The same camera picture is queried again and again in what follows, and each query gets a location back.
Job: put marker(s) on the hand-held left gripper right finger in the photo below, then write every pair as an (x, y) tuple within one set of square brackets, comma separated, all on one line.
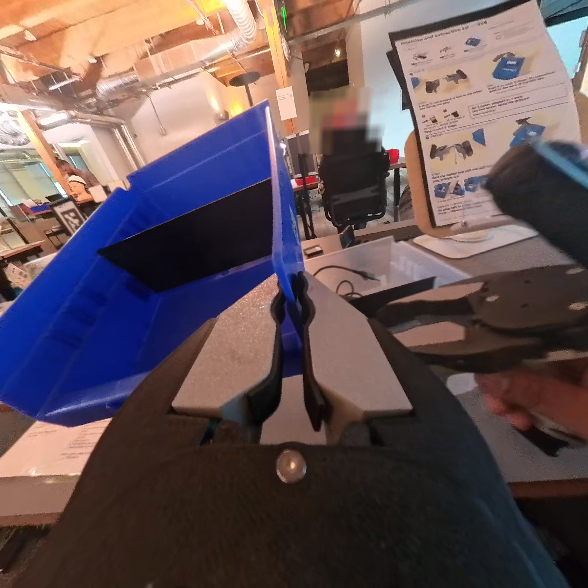
[(358, 358)]

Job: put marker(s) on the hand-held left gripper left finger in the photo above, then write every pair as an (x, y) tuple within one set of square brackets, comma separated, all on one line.
[(229, 358)]

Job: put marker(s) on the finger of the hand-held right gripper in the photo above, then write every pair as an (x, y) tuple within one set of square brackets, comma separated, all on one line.
[(436, 334)]

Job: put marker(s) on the translucent plastic bin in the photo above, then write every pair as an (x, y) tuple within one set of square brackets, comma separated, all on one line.
[(413, 262), (115, 321)]

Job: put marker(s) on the dark grey usb hub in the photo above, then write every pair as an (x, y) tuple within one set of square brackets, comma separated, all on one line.
[(370, 275)]

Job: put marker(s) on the person's right hand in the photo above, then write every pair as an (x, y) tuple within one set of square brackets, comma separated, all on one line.
[(542, 395)]

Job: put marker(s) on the white stand base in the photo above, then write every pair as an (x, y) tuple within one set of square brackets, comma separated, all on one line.
[(477, 246)]

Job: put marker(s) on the black device with screen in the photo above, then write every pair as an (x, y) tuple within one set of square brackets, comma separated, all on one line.
[(347, 236)]

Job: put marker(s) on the black office chair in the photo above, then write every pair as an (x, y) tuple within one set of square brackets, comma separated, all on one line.
[(353, 188)]

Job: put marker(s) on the red storage bin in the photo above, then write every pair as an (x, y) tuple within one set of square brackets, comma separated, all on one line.
[(305, 180)]

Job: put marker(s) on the printed instruction sheet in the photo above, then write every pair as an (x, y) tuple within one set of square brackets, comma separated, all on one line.
[(482, 115)]

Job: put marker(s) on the marker sign on stand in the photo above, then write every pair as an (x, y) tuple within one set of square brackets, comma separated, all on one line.
[(68, 216)]

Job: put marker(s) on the black floor lamp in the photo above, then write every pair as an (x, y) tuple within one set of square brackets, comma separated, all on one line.
[(244, 79)]

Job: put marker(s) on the white paper wall sign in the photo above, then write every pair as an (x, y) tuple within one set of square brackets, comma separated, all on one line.
[(285, 103)]

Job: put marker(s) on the silver ventilation duct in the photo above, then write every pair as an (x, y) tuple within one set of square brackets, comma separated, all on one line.
[(206, 50)]

